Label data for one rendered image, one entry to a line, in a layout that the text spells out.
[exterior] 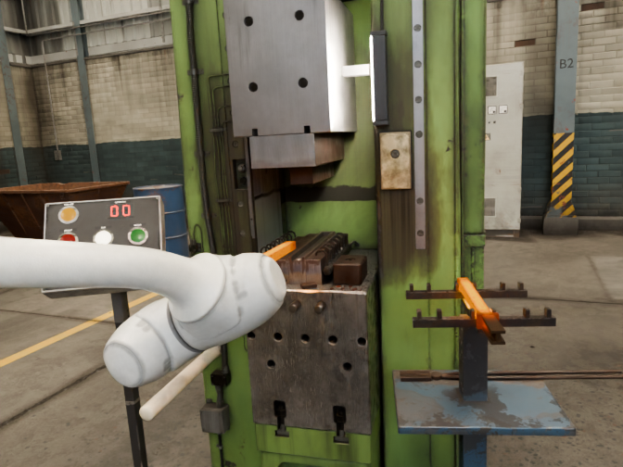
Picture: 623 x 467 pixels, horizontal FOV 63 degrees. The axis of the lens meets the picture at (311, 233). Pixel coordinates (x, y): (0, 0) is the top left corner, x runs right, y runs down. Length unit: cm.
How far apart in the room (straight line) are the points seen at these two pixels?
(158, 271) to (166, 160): 864
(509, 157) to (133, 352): 617
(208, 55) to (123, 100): 808
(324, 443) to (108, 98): 888
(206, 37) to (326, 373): 112
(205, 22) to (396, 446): 153
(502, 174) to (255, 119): 538
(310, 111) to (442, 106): 39
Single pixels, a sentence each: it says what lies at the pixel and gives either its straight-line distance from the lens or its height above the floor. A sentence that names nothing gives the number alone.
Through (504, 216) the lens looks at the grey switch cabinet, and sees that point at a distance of 677.
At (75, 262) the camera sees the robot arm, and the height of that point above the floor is 122.
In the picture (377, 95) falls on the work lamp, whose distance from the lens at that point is 156.
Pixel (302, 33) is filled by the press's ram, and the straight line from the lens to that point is 152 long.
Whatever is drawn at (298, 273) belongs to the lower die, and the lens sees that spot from 156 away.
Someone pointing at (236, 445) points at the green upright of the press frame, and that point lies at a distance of 208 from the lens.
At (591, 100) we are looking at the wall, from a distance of 736.
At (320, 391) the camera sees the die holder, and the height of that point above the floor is 60.
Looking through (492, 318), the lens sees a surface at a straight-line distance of 117.
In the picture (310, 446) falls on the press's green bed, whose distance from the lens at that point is 173.
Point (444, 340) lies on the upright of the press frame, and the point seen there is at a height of 70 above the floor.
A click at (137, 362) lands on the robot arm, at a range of 78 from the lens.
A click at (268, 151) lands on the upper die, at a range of 153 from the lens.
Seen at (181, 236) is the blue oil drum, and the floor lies 29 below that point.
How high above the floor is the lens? 135
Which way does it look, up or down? 11 degrees down
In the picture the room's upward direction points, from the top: 3 degrees counter-clockwise
